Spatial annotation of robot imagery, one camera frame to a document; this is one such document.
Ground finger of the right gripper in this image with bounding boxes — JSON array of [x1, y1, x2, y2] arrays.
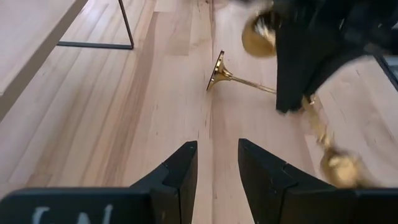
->
[[274, 17, 371, 114]]

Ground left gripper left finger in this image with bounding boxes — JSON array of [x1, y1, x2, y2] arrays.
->
[[130, 140, 198, 224]]

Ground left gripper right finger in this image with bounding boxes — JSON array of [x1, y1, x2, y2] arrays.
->
[[238, 138, 356, 224]]

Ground wooden shelf riser black legs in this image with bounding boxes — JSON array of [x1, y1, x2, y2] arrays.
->
[[0, 0, 135, 122]]

